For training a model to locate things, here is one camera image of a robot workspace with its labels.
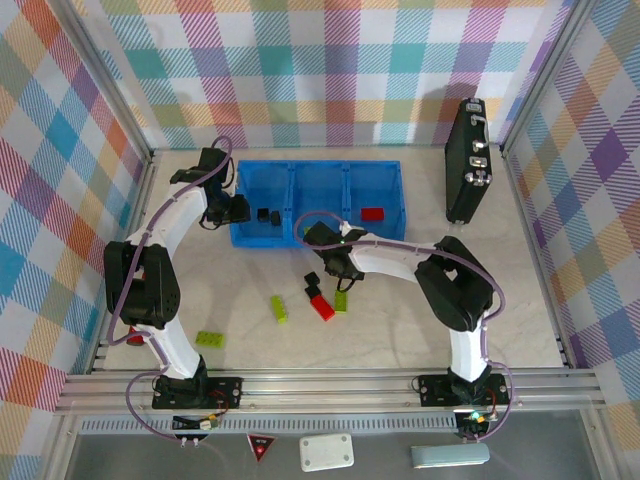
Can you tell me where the small wire connector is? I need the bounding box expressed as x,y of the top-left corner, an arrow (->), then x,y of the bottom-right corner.
172,414 -> 221,432

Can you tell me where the black briefcase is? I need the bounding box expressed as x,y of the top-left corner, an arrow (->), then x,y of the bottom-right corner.
444,97 -> 496,225

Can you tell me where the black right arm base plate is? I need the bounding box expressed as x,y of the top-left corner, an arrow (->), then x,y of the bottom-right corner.
417,372 -> 511,407

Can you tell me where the white rectangular plate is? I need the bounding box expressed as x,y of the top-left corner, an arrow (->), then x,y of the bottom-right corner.
298,432 -> 355,473

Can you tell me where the controller board with green light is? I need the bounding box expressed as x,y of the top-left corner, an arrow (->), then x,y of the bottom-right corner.
454,409 -> 499,441

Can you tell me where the aluminium frame post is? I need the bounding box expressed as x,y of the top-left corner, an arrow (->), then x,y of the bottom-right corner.
499,0 -> 596,156
49,0 -> 156,161

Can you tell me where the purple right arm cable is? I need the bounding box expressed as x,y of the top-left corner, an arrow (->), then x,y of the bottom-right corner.
293,211 -> 514,444

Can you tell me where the aluminium side rail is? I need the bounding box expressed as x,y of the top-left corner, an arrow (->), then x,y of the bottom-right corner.
87,149 -> 161,374

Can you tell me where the aluminium frame rail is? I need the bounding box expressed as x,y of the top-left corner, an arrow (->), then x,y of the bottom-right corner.
54,369 -> 606,416

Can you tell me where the grey slotted cable duct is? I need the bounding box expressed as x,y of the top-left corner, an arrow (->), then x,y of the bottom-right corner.
79,417 -> 461,436

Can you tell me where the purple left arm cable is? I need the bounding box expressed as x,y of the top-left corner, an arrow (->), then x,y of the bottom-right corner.
107,136 -> 235,449

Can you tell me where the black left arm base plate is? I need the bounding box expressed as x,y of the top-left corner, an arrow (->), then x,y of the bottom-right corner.
151,375 -> 245,411

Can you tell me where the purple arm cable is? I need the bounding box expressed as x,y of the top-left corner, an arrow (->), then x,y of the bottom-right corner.
293,211 -> 514,444
107,136 -> 235,449

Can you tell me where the blue three-compartment bin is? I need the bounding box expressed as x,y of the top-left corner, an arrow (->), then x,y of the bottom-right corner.
229,159 -> 407,250

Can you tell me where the grey oblong box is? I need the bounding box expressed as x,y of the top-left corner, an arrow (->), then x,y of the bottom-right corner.
410,442 -> 491,470

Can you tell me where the red triangular sticker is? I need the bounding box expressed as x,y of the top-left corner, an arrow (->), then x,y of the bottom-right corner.
246,433 -> 277,464

